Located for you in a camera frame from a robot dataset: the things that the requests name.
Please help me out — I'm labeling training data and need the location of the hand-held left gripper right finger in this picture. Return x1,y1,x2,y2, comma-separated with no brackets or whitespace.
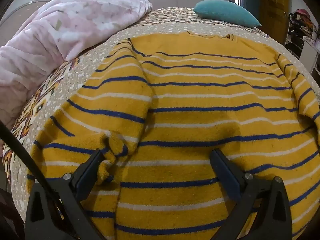
209,149,293,240

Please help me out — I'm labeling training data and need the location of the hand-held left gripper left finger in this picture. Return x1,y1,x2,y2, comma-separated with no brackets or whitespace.
24,149,105,240

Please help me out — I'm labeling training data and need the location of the black cable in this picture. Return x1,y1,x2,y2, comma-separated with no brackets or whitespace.
0,121,75,240

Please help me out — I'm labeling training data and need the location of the cluttered white shelf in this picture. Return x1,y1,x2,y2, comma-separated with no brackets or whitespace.
284,8,320,74

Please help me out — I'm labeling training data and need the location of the pink headboard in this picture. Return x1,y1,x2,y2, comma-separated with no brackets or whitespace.
0,0,52,28

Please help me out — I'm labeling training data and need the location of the teal pillow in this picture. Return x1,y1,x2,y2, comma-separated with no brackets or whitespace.
193,0,262,27

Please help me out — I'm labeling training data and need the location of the wooden door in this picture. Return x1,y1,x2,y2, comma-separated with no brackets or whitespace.
259,0,292,45

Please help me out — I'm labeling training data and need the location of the yellow striped sweater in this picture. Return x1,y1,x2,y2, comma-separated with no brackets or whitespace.
26,32,320,240

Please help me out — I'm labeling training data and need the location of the pink floral blanket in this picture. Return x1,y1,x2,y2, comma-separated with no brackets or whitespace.
0,0,153,130

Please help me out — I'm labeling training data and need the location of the patterned beige bedspread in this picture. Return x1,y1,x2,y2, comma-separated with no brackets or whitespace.
2,7,320,240

